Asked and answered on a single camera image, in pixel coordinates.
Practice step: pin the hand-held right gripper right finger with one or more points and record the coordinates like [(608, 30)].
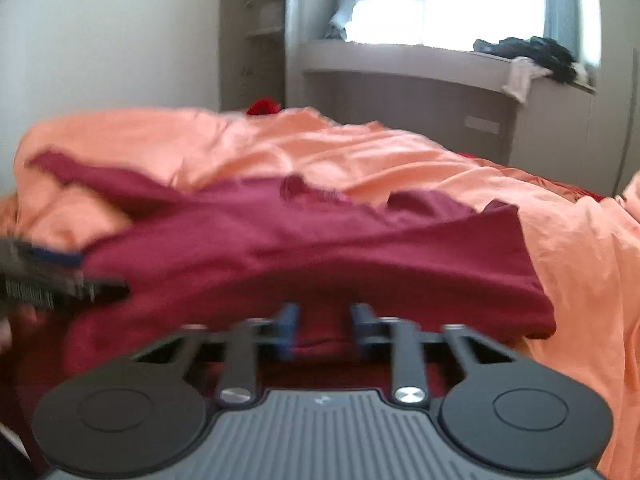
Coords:
[(358, 326)]

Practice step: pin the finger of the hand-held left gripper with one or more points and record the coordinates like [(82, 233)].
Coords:
[(57, 257), (102, 290)]

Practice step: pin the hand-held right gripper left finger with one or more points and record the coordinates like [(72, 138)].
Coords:
[(289, 331)]

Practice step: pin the maroon garment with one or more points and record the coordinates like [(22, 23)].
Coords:
[(300, 250)]

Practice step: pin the pile of dark clothes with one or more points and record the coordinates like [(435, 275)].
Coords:
[(540, 55)]

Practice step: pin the person's left hand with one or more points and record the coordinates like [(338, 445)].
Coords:
[(22, 316)]

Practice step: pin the orange blanket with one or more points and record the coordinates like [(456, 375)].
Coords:
[(350, 150)]

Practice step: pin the red cloth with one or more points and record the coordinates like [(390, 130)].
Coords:
[(264, 107)]

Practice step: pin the grey window bench cabinet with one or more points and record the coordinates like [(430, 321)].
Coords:
[(400, 85)]

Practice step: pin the white cloth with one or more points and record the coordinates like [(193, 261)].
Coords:
[(520, 77)]

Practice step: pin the grey shelf unit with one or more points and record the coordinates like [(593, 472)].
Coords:
[(255, 35)]

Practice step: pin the light blue curtain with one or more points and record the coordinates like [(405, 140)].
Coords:
[(345, 5), (565, 5)]

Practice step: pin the window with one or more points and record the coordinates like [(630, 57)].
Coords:
[(450, 5)]

